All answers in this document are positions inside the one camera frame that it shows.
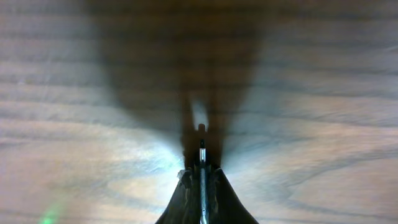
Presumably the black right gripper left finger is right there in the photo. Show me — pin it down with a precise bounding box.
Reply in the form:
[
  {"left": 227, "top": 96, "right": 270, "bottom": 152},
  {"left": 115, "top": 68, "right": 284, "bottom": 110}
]
[{"left": 155, "top": 168, "right": 200, "bottom": 224}]

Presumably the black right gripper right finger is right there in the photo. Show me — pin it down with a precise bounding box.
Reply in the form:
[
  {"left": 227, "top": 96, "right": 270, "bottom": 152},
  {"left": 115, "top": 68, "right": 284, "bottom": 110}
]
[{"left": 207, "top": 168, "right": 258, "bottom": 224}]

